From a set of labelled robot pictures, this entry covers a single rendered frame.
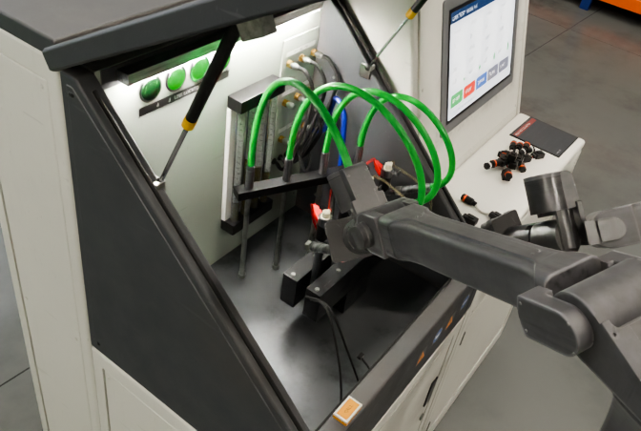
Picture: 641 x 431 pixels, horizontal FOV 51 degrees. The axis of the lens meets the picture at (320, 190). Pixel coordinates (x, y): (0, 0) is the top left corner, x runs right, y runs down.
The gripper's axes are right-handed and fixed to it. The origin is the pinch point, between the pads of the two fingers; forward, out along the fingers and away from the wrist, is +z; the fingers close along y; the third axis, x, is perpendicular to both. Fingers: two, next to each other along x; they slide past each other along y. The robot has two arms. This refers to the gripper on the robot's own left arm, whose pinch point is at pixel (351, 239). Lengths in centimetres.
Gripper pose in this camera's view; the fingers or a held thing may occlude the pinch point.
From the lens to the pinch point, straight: 113.9
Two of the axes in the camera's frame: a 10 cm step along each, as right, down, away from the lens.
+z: -1.1, 1.3, 9.9
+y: -9.7, 2.1, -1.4
